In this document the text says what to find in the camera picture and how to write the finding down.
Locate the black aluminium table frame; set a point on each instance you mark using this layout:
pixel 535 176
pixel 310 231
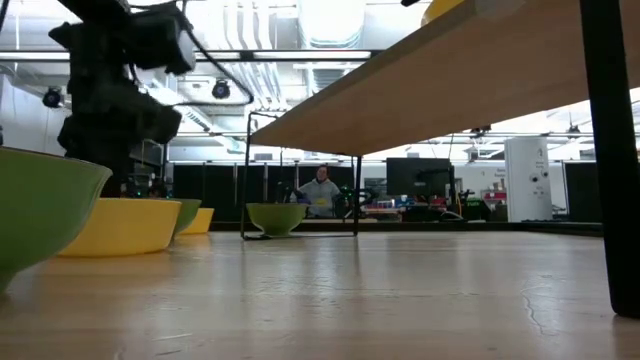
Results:
pixel 425 226

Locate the black partition panel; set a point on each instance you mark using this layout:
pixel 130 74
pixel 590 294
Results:
pixel 220 192
pixel 582 192

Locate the black overhead frame bar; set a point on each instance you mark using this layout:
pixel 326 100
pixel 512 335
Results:
pixel 280 55

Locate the wooden tray board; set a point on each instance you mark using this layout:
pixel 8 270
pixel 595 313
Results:
pixel 425 100

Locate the yellow mini bowl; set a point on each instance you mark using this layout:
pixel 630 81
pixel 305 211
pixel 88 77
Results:
pixel 202 221
pixel 125 227
pixel 440 10

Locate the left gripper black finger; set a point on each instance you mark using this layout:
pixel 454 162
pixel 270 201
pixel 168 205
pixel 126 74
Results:
pixel 115 180

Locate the person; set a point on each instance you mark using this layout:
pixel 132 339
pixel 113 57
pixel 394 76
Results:
pixel 320 195

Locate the black ceiling spotlight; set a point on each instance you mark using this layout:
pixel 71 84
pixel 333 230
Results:
pixel 52 97
pixel 220 89

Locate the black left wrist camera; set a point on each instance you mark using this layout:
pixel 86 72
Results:
pixel 160 42

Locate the black monitor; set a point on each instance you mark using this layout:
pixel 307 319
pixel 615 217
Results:
pixel 419 177

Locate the green mini bowl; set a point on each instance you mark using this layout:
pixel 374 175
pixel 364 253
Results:
pixel 276 217
pixel 189 212
pixel 45 210

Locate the white cylindrical device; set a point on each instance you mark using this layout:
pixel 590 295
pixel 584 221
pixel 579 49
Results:
pixel 527 180

